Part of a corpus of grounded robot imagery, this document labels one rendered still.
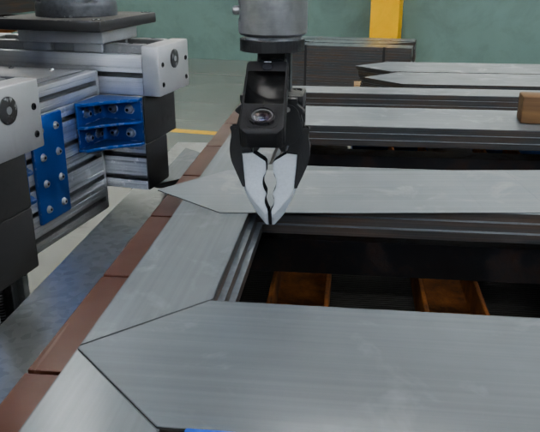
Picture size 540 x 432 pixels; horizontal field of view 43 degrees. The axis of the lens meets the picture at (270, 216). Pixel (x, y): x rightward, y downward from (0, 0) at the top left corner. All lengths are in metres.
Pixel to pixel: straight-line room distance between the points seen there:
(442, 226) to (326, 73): 4.61
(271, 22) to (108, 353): 0.37
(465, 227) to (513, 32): 7.21
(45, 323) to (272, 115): 0.46
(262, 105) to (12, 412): 0.37
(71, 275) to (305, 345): 0.61
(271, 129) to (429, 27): 7.40
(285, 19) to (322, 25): 7.48
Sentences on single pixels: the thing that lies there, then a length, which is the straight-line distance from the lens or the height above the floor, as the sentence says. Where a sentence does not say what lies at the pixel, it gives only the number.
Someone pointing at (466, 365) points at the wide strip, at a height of 0.85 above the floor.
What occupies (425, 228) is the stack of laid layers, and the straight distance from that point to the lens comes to 0.86.
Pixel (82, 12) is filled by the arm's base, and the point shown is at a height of 1.05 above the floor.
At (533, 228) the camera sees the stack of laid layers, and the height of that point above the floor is 0.83.
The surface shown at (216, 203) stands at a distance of 0.86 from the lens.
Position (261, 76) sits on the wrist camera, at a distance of 0.73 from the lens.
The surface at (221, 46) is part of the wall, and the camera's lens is 8.59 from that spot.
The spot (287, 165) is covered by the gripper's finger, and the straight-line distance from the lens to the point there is 0.77.
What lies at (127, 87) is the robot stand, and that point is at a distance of 1.30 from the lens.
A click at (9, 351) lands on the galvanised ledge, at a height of 0.68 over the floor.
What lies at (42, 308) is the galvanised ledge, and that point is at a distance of 1.02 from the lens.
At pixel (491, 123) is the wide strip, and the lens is 1.37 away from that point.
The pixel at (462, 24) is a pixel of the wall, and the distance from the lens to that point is 8.03.
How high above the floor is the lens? 1.14
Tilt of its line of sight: 20 degrees down
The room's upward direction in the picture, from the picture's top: straight up
